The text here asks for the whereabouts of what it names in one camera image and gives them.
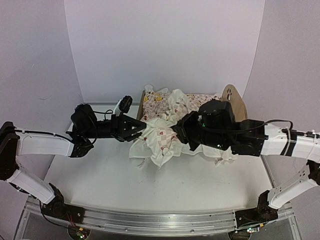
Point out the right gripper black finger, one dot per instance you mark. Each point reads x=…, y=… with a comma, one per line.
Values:
x=181, y=133
x=186, y=123

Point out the duck print ruffled pillow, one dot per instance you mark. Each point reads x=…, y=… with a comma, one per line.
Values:
x=158, y=142

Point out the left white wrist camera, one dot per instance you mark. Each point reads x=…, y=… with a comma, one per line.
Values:
x=123, y=106

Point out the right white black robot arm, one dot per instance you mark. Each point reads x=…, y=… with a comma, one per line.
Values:
x=214, y=125

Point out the duck print ruffled bed cover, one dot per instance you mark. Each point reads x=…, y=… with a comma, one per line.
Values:
x=179, y=107

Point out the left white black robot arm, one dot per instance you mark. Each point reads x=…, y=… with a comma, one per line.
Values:
x=76, y=143

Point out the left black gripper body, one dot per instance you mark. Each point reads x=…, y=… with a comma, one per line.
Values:
x=111, y=131

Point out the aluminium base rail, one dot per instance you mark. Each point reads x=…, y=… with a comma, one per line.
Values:
x=37, y=223

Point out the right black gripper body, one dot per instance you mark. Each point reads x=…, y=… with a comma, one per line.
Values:
x=197, y=134

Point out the wooden pet bed frame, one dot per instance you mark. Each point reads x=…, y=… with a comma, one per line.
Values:
x=235, y=100

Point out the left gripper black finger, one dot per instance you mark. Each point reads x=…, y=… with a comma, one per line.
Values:
x=127, y=134
x=132, y=123

